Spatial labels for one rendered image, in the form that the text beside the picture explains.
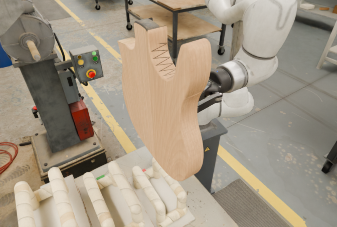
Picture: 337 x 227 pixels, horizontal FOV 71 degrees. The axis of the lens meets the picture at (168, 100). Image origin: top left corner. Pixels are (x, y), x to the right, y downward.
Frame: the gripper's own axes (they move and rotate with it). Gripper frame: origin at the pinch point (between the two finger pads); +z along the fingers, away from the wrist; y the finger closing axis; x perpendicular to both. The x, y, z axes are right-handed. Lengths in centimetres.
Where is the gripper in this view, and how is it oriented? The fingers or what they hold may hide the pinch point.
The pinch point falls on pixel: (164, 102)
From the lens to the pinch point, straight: 61.8
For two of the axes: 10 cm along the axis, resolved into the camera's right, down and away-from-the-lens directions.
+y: -5.3, -5.1, 6.7
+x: -0.1, -7.9, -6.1
